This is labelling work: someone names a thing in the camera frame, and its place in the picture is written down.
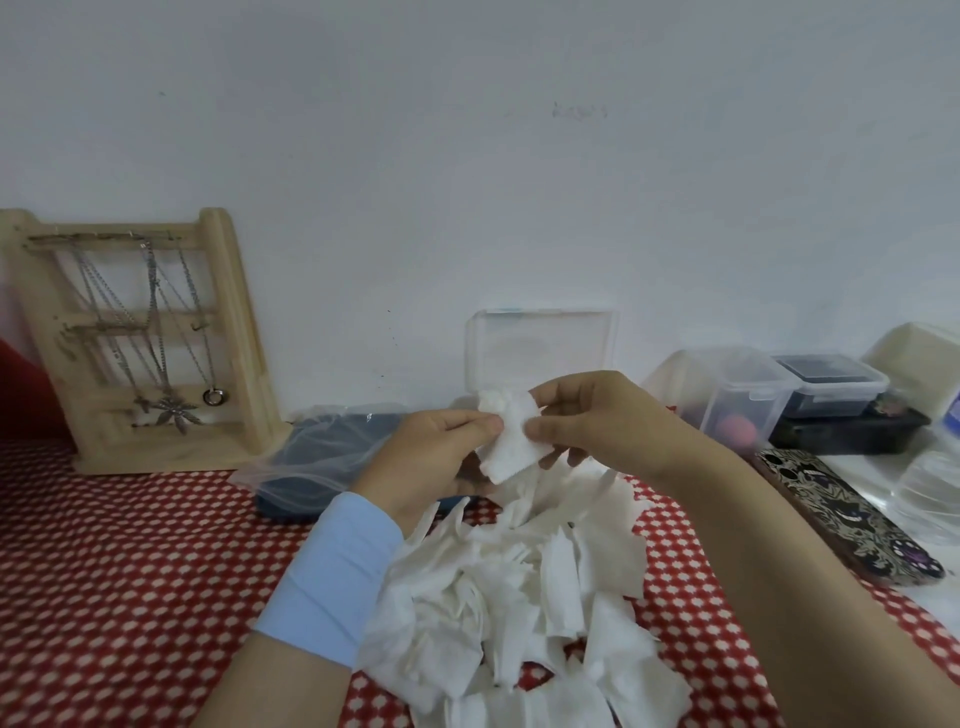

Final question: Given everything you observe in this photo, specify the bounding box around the clear cotton pad box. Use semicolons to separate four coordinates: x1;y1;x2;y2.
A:
464;307;620;403

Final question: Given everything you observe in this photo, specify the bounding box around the ring pendant necklace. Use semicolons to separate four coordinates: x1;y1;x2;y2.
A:
178;247;228;408

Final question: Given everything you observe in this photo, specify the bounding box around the phone with patterned case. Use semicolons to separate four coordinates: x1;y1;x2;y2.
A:
749;447;946;586

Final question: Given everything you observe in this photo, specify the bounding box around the person's right hand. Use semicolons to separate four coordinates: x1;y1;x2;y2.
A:
523;371;721;496

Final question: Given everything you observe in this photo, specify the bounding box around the leaf pendant necklace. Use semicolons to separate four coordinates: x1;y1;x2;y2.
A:
140;238;205;435

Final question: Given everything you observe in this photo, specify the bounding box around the light blue wristband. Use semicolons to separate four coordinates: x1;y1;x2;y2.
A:
253;491;406;670

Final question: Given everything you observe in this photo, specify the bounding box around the dark blue pouch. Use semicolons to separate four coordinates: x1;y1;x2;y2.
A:
254;412;481;524

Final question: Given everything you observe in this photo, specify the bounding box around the pile of white cotton pads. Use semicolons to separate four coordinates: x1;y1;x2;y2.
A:
356;457;695;728

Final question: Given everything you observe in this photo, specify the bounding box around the clear container with black contents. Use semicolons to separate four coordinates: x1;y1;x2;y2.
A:
772;353;892;419

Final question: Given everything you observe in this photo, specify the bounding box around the red checkered tablecloth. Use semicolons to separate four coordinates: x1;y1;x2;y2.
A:
0;410;960;728

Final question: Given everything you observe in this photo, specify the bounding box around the person's left hand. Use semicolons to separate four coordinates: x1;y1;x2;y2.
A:
350;408;505;538

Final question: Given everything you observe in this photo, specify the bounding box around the clear plastic water bottle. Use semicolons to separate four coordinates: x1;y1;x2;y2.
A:
892;389;960;545

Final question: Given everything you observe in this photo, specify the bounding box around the person's right forearm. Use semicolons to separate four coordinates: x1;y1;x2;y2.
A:
659;442;960;728

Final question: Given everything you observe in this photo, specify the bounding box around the black tray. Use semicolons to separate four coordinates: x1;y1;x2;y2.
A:
768;404;931;457

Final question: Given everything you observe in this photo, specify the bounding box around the red framed mirror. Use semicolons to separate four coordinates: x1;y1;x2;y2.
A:
0;337;76;440

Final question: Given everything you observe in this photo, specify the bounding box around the clear lidded plastic container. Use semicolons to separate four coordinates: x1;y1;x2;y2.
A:
643;346;802;455

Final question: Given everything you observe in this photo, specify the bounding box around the clear plastic bag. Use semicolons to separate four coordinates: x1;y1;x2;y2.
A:
228;404;410;519

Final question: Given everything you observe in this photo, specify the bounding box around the wooden jewelry stand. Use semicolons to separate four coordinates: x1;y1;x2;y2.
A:
0;207;290;476

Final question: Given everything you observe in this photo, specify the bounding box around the pink makeup sponge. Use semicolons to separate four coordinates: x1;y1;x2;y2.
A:
716;414;759;448

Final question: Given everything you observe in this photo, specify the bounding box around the beige plastic tub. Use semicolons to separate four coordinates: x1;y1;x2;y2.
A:
862;322;960;400

